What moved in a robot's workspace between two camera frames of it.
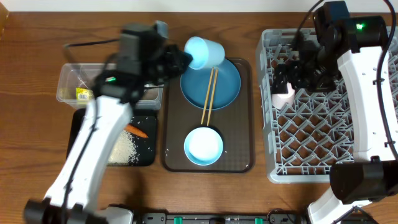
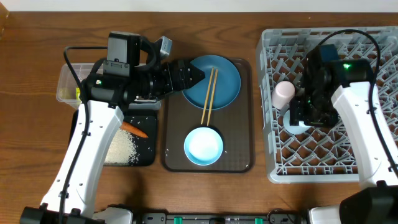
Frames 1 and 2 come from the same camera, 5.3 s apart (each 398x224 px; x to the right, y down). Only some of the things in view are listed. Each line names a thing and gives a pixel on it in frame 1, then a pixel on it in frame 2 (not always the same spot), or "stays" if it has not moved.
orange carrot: x=135 y=131 stays
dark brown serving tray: x=235 y=124 stays
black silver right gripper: x=294 y=71 → x=297 y=114
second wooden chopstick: x=208 y=94 stays
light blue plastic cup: x=206 y=53 → x=298 y=129
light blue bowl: x=203 y=145 stays
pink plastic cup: x=279 y=100 stays
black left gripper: x=178 y=65 → x=184 y=83
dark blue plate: x=194 y=84 stays
